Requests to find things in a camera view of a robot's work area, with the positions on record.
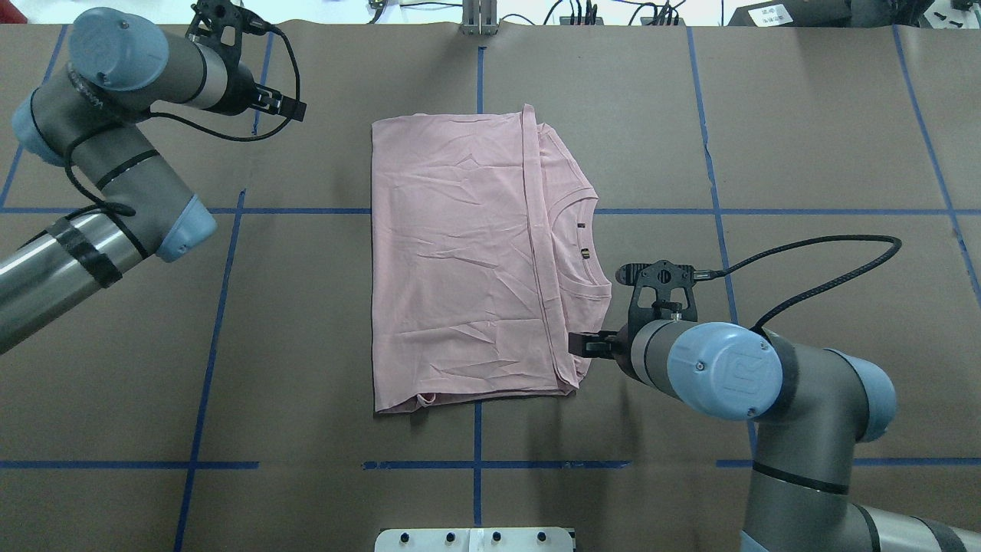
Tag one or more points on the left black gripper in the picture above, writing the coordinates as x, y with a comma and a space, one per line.
239, 91

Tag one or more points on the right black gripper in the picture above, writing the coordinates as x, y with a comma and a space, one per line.
623, 341

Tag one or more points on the pink Snoopy t-shirt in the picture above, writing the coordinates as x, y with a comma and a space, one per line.
483, 260

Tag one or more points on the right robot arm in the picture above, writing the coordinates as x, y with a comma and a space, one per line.
811, 406

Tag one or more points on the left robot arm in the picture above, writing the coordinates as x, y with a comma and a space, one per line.
85, 120

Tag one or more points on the black power adapter box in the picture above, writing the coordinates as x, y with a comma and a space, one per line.
805, 14

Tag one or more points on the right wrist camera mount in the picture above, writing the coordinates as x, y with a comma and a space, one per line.
662, 290

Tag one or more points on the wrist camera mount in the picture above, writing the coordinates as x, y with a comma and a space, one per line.
224, 23
662, 290

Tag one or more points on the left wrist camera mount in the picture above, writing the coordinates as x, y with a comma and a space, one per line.
224, 23

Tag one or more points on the aluminium frame post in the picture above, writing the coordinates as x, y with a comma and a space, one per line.
479, 17

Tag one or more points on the white camera pole with base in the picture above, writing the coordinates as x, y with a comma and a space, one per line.
477, 539

